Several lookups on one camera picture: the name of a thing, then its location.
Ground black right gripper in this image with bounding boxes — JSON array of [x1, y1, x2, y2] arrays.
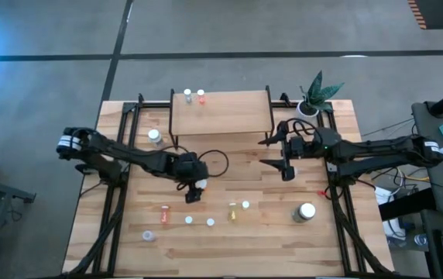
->
[[258, 120, 316, 182]]

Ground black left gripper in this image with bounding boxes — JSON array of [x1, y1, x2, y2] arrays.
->
[[170, 151, 210, 205]]

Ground white aspirin bottle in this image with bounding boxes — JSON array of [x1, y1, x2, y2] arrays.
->
[[147, 129, 165, 149]]

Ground large green-labelled supplement bottle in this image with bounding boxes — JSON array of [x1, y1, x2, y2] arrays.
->
[[291, 202, 317, 224]]

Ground yellow-green bottle yellow pills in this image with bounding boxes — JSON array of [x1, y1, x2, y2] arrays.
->
[[227, 201, 239, 222]]

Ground snake plant in white pot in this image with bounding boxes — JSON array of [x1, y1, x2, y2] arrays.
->
[[294, 70, 345, 121]]

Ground white power adapter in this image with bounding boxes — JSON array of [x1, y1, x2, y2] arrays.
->
[[374, 185, 393, 206]]

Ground white power strip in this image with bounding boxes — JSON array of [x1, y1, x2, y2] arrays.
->
[[383, 216, 407, 247]]

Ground dark grey side table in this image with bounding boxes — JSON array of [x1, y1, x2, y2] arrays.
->
[[410, 98, 443, 218]]

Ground wooden shelf black metal frame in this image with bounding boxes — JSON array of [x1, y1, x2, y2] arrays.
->
[[168, 84, 276, 151]]

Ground black aluminium rig frame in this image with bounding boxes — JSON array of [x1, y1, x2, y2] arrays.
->
[[60, 92, 395, 278]]

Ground yellow cable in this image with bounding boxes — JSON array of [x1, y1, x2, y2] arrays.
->
[[403, 174, 431, 183]]

